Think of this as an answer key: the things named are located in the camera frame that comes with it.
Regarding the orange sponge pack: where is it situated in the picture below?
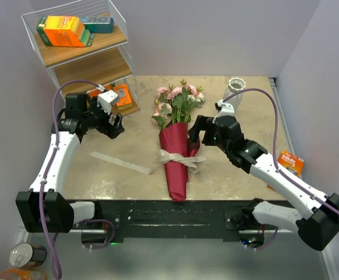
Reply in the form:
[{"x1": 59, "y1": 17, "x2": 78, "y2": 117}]
[{"x1": 36, "y1": 16, "x2": 94, "y2": 47}]

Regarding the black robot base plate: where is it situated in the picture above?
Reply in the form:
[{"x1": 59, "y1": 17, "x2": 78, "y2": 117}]
[{"x1": 67, "y1": 199, "x2": 278, "y2": 246}]

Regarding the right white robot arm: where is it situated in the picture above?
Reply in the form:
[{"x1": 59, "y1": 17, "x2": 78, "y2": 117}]
[{"x1": 188, "y1": 115, "x2": 339, "y2": 251}]

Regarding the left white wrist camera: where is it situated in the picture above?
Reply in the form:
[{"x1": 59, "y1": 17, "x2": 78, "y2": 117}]
[{"x1": 97, "y1": 90, "x2": 120, "y2": 114}]

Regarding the metal tin can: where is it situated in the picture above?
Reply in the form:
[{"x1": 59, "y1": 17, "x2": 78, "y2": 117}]
[{"x1": 9, "y1": 243, "x2": 47, "y2": 268}]

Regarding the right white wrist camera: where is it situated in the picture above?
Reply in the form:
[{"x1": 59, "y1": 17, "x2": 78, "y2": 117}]
[{"x1": 212, "y1": 99, "x2": 235, "y2": 124}]

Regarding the white wire wooden shelf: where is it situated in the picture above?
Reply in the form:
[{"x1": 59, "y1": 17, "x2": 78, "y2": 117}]
[{"x1": 22, "y1": 1, "x2": 139, "y2": 116}]

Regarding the red wrapping paper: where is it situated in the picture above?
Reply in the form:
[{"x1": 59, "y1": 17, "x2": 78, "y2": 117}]
[{"x1": 159, "y1": 122, "x2": 205, "y2": 202}]

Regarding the white ribbed vase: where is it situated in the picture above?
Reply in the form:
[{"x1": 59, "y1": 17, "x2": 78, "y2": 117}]
[{"x1": 222, "y1": 77, "x2": 247, "y2": 114}]

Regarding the white printed ribbon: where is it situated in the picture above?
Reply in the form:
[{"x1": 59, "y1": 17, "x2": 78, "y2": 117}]
[{"x1": 90, "y1": 149, "x2": 206, "y2": 175}]

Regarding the pink flower bunch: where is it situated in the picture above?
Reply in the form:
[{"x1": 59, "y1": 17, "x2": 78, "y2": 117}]
[{"x1": 151, "y1": 79, "x2": 205, "y2": 130}]

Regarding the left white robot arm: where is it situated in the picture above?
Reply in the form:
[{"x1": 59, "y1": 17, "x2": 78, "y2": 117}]
[{"x1": 15, "y1": 90, "x2": 124, "y2": 233}]

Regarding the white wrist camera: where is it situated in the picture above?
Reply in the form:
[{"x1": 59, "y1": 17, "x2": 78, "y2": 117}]
[
  {"x1": 212, "y1": 99, "x2": 235, "y2": 124},
  {"x1": 97, "y1": 90, "x2": 120, "y2": 114}
]

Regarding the orange blister pack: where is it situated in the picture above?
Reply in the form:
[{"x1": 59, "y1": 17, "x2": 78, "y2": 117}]
[{"x1": 113, "y1": 84, "x2": 132, "y2": 110}]

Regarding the orange razor package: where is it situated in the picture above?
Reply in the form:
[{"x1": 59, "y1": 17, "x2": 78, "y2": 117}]
[{"x1": 278, "y1": 150, "x2": 304, "y2": 177}]

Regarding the orange green box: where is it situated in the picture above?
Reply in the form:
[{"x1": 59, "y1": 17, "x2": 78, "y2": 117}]
[{"x1": 86, "y1": 85, "x2": 112, "y2": 98}]

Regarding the teal box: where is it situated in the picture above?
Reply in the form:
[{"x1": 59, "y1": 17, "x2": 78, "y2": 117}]
[{"x1": 80, "y1": 15, "x2": 114, "y2": 34}]

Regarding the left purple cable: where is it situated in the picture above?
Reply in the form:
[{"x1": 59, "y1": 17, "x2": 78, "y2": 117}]
[{"x1": 38, "y1": 79, "x2": 116, "y2": 280}]

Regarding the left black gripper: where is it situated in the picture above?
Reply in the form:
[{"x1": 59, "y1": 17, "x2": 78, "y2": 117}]
[{"x1": 82, "y1": 97, "x2": 124, "y2": 139}]

